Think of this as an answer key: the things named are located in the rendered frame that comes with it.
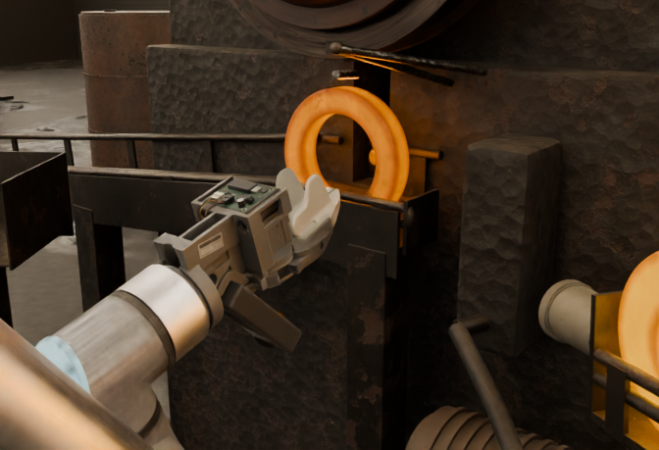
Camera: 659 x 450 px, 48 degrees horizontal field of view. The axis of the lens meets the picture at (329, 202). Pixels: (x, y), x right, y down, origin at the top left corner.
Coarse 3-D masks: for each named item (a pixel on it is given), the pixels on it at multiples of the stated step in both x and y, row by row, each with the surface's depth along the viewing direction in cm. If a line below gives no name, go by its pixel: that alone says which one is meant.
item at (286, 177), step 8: (280, 176) 71; (288, 176) 72; (296, 176) 73; (280, 184) 71; (288, 184) 72; (296, 184) 73; (288, 192) 72; (296, 192) 73; (304, 192) 74; (328, 192) 75; (296, 200) 73; (296, 208) 73; (288, 216) 72; (288, 224) 71
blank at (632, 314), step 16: (656, 256) 55; (640, 272) 57; (656, 272) 56; (640, 288) 57; (656, 288) 56; (624, 304) 59; (640, 304) 58; (656, 304) 56; (624, 320) 60; (640, 320) 58; (656, 320) 56; (624, 336) 60; (640, 336) 58; (656, 336) 56; (624, 352) 60; (640, 352) 58; (656, 352) 56; (640, 368) 58; (656, 368) 56; (656, 400) 57
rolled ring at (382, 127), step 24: (312, 96) 96; (336, 96) 93; (360, 96) 91; (312, 120) 96; (360, 120) 92; (384, 120) 90; (288, 144) 100; (312, 144) 100; (384, 144) 90; (288, 168) 101; (312, 168) 100; (384, 168) 91; (408, 168) 92; (384, 192) 92
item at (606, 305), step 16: (592, 304) 60; (608, 304) 60; (592, 320) 60; (608, 320) 60; (592, 336) 60; (608, 336) 61; (592, 352) 61; (592, 368) 61; (592, 384) 61; (592, 400) 61
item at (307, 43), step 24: (240, 0) 97; (408, 0) 81; (432, 0) 79; (456, 0) 83; (264, 24) 95; (360, 24) 86; (384, 24) 84; (408, 24) 82; (432, 24) 86; (288, 48) 94; (312, 48) 91; (384, 48) 85
